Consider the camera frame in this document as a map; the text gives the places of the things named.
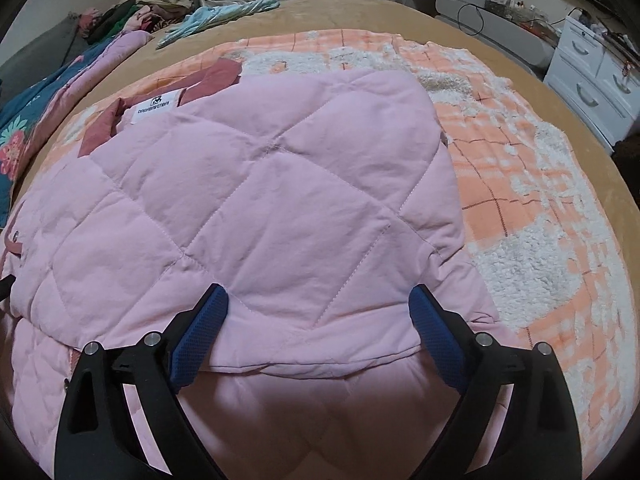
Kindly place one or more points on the grey rounded desk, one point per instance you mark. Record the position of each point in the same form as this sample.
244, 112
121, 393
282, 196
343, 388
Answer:
500, 25

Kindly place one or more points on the blue floral quilt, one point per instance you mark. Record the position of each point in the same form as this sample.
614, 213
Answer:
30, 110

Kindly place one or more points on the white drawer cabinet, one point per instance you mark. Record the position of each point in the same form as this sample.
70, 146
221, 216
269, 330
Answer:
580, 70

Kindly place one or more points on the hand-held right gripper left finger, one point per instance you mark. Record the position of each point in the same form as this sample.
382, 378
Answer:
200, 330

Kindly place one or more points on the pile of mixed clothes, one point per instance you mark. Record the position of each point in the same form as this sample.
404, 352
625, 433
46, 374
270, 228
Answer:
150, 10

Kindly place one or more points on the pink quilted jacket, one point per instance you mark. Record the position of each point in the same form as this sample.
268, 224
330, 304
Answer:
250, 185

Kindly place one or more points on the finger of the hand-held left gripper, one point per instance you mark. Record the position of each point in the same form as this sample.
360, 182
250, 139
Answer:
5, 284

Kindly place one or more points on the light blue striped garment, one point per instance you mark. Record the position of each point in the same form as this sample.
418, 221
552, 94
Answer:
210, 17

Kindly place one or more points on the orange white checked blanket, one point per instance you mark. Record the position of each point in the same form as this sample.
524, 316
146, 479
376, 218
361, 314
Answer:
525, 185

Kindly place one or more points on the grey padded headboard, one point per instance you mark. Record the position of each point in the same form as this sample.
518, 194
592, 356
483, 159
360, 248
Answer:
30, 60

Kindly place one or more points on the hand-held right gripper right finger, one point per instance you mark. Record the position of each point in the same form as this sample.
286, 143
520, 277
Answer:
435, 335

